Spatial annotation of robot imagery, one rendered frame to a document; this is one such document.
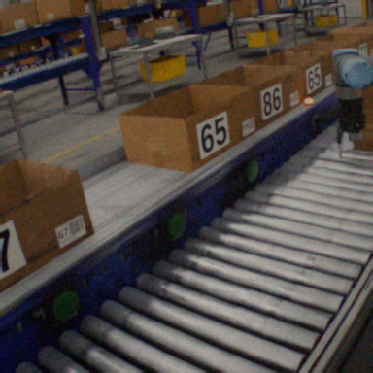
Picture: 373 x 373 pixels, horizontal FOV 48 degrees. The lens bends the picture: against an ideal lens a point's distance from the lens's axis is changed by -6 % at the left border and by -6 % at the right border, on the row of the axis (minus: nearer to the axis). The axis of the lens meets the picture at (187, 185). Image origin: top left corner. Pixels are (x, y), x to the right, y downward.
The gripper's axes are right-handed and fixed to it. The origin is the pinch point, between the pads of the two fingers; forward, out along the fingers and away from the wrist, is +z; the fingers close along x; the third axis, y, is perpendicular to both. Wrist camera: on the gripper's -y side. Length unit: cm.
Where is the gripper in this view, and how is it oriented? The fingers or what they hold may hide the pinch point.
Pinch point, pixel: (344, 151)
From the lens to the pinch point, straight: 164.0
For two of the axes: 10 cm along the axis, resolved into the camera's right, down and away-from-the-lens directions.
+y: 7.8, 1.5, -6.1
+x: 6.2, -4.0, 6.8
